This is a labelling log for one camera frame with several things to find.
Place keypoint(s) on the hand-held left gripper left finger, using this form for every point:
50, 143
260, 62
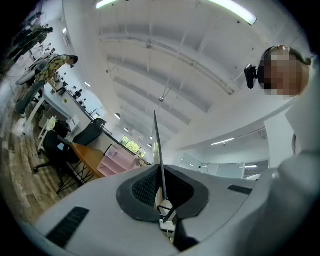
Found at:
100, 215

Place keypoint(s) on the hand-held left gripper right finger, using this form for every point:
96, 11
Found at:
215, 195

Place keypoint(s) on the pink mesh tray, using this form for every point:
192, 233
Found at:
117, 161

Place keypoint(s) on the white and grey book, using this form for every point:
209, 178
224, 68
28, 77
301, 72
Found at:
160, 155

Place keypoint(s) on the wooden table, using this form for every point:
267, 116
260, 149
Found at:
87, 155

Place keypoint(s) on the black framed picture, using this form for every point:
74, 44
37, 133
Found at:
108, 149

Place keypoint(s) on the pink white flower bouquet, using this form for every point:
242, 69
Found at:
142, 162

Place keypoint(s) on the window with green view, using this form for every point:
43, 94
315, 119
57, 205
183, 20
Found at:
132, 146

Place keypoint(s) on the pale blue flat pad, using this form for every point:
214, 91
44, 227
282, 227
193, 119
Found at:
61, 147

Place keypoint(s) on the black mesh office chair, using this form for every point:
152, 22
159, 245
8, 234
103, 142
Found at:
90, 132

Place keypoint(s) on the black bag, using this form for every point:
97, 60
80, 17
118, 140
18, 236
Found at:
62, 128

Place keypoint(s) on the yellow-green plastic bag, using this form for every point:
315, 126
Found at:
54, 123

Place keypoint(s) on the white office desk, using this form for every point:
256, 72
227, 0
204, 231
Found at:
57, 107

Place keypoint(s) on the small green plant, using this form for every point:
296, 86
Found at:
65, 100

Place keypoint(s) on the person's beige shirt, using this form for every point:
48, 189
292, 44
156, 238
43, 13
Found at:
312, 112

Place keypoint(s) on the person's head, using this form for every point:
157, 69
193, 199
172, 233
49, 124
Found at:
282, 72

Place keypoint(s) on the long ceiling light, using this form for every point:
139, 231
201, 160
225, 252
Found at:
235, 11
106, 3

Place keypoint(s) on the black head-mounted camera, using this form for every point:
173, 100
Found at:
250, 75

